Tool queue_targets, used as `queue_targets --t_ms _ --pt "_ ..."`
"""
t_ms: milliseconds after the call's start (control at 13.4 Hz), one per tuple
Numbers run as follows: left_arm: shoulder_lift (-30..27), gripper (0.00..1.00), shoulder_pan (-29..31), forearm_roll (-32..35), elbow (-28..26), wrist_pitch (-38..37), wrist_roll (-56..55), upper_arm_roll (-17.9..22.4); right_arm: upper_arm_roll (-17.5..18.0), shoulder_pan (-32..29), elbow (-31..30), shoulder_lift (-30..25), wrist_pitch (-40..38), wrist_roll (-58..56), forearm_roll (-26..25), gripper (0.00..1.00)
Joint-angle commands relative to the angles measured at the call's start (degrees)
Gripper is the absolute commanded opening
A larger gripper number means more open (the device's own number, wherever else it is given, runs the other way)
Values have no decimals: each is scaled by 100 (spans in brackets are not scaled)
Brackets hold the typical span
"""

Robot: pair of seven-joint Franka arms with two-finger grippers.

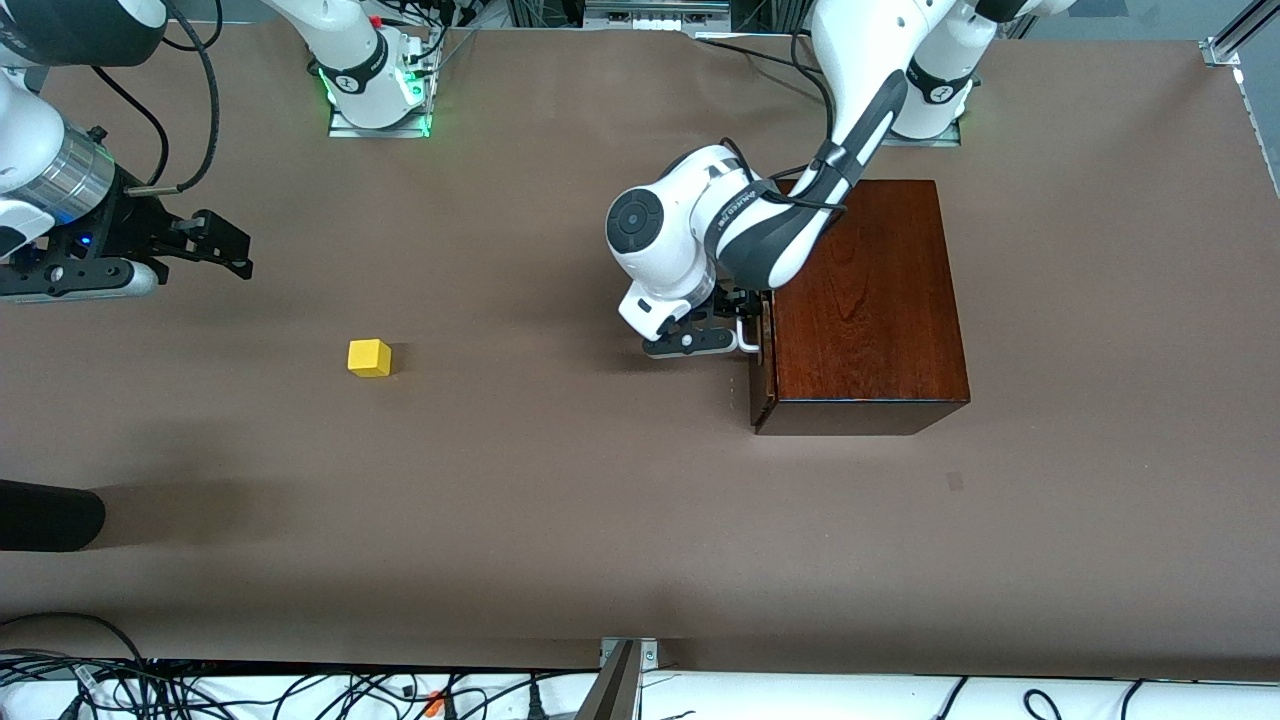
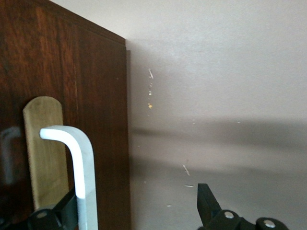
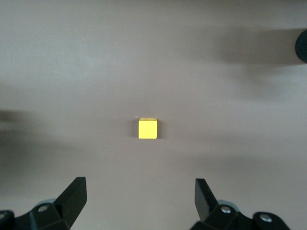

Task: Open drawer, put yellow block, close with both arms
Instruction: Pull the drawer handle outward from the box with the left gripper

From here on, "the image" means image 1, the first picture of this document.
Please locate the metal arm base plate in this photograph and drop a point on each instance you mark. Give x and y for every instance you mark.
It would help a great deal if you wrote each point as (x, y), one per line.
(945, 138)
(345, 130)

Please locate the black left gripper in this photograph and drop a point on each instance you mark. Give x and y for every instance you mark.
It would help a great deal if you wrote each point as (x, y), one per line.
(738, 300)

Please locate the dark brown wooden cabinet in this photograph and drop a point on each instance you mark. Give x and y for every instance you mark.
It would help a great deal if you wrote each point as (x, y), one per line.
(880, 320)

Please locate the yellow block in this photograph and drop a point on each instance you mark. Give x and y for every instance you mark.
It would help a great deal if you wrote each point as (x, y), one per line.
(368, 358)

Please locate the wooden drawer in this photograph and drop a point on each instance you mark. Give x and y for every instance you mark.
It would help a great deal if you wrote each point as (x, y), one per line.
(760, 390)

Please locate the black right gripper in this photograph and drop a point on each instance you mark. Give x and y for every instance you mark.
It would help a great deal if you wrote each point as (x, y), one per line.
(133, 227)

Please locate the aluminium frame profile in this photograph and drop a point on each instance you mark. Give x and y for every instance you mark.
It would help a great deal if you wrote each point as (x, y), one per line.
(1235, 40)

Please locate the white power strip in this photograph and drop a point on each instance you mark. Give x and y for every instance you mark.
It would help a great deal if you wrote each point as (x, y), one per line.
(650, 20)

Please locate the small metal bracket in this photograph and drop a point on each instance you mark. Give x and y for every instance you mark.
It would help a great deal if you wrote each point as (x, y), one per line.
(650, 655)

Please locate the black rounded object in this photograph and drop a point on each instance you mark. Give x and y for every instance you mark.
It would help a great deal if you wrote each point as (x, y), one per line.
(50, 515)

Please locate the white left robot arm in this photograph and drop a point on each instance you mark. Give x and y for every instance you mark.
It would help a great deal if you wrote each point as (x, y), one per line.
(680, 240)

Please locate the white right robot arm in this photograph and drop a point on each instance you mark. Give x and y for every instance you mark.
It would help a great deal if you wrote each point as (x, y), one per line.
(30, 130)

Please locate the grey metal post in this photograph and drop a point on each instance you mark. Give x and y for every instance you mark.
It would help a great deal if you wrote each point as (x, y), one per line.
(612, 690)

